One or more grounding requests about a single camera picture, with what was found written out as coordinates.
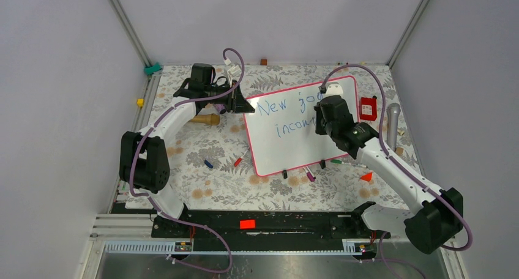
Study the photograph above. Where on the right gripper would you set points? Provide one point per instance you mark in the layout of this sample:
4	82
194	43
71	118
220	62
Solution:
319	129

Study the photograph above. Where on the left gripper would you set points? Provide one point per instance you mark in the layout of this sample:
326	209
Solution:
237	103

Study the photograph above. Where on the pink framed whiteboard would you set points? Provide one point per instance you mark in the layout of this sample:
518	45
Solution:
281	131

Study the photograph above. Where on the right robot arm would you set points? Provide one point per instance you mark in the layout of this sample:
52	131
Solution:
434	215

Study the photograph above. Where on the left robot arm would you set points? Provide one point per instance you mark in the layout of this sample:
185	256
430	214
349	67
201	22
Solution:
144	162

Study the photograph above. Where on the gold toy microphone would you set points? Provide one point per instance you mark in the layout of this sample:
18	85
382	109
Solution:
208	119

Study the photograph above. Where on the red small box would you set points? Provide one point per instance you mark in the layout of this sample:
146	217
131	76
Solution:
368	108

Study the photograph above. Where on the red capped marker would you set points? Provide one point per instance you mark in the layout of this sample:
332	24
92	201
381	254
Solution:
240	159

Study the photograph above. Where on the black capped marker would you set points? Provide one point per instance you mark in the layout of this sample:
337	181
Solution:
309	170

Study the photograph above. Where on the silver toy microphone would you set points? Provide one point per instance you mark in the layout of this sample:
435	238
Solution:
393	113

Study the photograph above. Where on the magenta capped marker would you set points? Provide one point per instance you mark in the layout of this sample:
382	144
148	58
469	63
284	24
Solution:
310	176

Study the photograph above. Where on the red triangular block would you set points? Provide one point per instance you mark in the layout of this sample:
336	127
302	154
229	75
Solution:
367	177

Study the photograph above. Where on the teal corner clamp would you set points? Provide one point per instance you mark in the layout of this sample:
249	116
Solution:
152	69

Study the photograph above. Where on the red tape label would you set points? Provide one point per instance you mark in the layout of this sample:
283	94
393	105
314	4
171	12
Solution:
247	224

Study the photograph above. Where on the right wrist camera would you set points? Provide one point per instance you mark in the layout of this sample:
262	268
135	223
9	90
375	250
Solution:
334	89

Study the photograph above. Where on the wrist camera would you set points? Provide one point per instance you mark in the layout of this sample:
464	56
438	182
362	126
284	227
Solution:
232	71
334	89

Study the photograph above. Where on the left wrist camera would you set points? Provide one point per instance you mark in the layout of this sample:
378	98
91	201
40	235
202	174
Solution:
232	71

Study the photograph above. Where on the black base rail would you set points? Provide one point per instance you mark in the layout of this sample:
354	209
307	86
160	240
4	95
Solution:
323	225

